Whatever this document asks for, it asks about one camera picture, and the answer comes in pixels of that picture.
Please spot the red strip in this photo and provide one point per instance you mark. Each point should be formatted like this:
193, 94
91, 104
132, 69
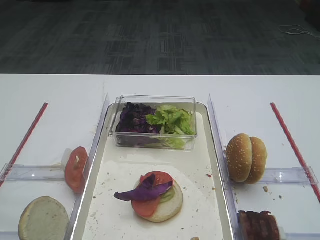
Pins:
292, 142
13, 160

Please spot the clear divider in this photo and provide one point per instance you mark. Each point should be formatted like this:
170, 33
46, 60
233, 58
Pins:
294, 176
18, 172

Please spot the purple cabbage leaf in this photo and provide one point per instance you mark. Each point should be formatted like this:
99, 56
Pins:
151, 187

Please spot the left far clear divider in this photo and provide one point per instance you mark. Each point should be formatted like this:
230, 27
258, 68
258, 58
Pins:
18, 172

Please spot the bottom bun on tray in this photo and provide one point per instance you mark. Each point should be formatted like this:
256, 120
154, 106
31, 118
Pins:
168, 209

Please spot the green lettuce on bun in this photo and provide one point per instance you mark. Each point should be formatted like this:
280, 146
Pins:
167, 196

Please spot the right clear long rail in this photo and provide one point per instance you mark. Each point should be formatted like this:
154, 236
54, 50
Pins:
228, 193

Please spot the right far clear divider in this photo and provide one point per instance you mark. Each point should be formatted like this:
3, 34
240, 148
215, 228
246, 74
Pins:
294, 176

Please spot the left red strip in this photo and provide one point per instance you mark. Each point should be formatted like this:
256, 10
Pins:
13, 160

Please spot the clear long rail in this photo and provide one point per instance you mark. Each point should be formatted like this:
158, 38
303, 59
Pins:
70, 232
228, 193

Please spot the stack of meat patties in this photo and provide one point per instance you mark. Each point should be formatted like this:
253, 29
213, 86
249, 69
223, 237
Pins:
258, 225

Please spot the white metal tray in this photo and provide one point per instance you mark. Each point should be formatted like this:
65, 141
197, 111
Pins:
117, 169

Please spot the clear plastic salad box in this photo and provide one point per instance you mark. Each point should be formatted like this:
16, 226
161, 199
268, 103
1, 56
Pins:
152, 140

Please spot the sesame bun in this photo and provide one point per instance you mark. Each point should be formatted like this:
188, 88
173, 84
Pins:
259, 158
239, 157

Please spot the left clear long rail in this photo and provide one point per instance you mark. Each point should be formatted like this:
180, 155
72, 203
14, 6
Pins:
70, 232

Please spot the upright bun bottom half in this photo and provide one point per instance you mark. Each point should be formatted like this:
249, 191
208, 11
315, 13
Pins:
44, 218

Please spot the tomato slice on bun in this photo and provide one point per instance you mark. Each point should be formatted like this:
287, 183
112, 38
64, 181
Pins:
147, 208

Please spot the green lettuce pile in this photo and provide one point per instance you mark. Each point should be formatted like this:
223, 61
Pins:
172, 120

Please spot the right red strip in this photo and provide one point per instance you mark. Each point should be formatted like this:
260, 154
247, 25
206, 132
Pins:
292, 142

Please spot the purple cabbage pile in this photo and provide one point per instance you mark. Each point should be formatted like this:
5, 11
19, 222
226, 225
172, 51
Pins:
133, 119

